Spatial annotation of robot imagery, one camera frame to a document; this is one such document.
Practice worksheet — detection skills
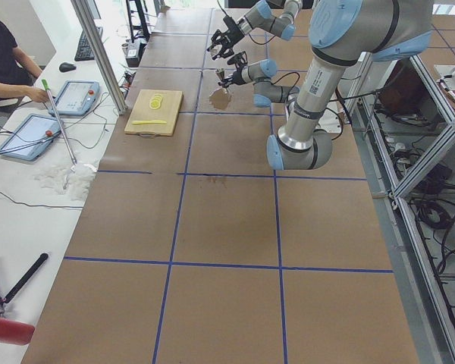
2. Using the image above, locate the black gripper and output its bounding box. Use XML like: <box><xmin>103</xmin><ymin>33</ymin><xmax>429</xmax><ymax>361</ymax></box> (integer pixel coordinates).
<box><xmin>227</xmin><ymin>51</ymin><xmax>250</xmax><ymax>86</ymax></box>
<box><xmin>206</xmin><ymin>16</ymin><xmax>245</xmax><ymax>58</ymax></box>

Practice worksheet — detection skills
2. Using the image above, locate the steel jigger measuring cup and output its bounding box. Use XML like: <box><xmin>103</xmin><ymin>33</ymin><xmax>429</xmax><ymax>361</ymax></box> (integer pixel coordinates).
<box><xmin>215</xmin><ymin>68</ymin><xmax>231</xmax><ymax>89</ymax></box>

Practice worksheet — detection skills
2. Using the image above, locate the clear glass shaker cup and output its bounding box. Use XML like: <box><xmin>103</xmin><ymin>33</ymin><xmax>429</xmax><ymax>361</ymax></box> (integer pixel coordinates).
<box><xmin>209</xmin><ymin>46</ymin><xmax>220</xmax><ymax>61</ymax></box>

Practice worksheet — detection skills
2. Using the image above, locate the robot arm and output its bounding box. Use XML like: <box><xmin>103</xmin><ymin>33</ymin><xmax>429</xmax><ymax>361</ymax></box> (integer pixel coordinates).
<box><xmin>206</xmin><ymin>0</ymin><xmax>313</xmax><ymax>60</ymax></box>
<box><xmin>227</xmin><ymin>1</ymin><xmax>434</xmax><ymax>171</ymax></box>

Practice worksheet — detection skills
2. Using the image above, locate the spilled liquid puddle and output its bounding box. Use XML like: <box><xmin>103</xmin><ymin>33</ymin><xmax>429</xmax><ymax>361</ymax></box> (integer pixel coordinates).
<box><xmin>209</xmin><ymin>87</ymin><xmax>232</xmax><ymax>110</ymax></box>

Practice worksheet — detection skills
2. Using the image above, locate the lemon slice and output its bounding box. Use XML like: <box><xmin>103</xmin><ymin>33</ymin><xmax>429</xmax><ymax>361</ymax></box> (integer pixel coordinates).
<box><xmin>149</xmin><ymin>93</ymin><xmax>164</xmax><ymax>110</ymax></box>

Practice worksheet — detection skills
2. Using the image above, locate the wooden cutting board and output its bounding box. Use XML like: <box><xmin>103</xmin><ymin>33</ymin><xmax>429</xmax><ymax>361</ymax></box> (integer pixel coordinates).
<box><xmin>124</xmin><ymin>89</ymin><xmax>184</xmax><ymax>137</ymax></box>

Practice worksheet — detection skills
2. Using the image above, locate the yellow plastic knife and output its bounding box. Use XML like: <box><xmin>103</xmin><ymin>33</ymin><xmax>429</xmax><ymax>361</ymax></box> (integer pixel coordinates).
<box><xmin>131</xmin><ymin>119</ymin><xmax>168</xmax><ymax>125</ymax></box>

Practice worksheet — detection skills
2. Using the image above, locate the black keyboard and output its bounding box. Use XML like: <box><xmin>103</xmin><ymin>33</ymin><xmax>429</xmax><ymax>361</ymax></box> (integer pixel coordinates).
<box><xmin>74</xmin><ymin>31</ymin><xmax>95</xmax><ymax>61</ymax></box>

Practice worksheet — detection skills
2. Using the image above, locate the far teach pendant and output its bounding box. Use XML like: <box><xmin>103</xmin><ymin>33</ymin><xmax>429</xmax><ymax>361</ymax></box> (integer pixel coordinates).
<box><xmin>53</xmin><ymin>80</ymin><xmax>99</xmax><ymax>117</ymax></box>

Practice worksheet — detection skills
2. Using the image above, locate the teach pendant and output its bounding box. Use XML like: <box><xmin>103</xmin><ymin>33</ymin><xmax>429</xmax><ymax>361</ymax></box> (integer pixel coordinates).
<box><xmin>53</xmin><ymin>80</ymin><xmax>99</xmax><ymax>117</ymax></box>
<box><xmin>0</xmin><ymin>114</ymin><xmax>60</xmax><ymax>162</ymax></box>

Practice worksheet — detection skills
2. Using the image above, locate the black computer mouse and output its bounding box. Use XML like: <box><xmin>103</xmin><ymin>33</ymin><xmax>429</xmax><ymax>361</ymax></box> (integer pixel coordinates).
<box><xmin>58</xmin><ymin>62</ymin><xmax>77</xmax><ymax>73</ymax></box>

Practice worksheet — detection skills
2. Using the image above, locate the grabber reach tool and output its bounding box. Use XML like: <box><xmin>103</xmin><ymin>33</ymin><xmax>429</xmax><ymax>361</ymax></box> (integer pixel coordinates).
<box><xmin>41</xmin><ymin>79</ymin><xmax>77</xmax><ymax>190</ymax></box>

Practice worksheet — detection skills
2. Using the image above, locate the white tissue pile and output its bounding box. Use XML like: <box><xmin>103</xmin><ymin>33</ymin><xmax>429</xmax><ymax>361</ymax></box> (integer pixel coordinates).
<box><xmin>33</xmin><ymin>162</ymin><xmax>97</xmax><ymax>201</ymax></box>

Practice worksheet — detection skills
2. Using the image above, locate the seated person black shirt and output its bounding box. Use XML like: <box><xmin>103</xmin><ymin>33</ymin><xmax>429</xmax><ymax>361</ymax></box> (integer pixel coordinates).
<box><xmin>0</xmin><ymin>21</ymin><xmax>49</xmax><ymax>103</ymax></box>

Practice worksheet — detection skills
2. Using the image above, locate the near teach pendant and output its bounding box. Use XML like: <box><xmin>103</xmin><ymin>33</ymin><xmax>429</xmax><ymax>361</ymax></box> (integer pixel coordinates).
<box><xmin>0</xmin><ymin>114</ymin><xmax>60</xmax><ymax>162</ymax></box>

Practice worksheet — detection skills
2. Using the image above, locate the red bottle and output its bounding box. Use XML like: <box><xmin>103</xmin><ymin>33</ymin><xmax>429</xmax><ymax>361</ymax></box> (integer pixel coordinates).
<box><xmin>0</xmin><ymin>317</ymin><xmax>35</xmax><ymax>346</ymax></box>

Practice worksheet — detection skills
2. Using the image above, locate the aluminium frame post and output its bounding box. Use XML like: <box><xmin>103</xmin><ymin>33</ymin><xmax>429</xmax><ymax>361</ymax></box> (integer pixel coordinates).
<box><xmin>71</xmin><ymin>0</ymin><xmax>127</xmax><ymax>115</ymax></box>

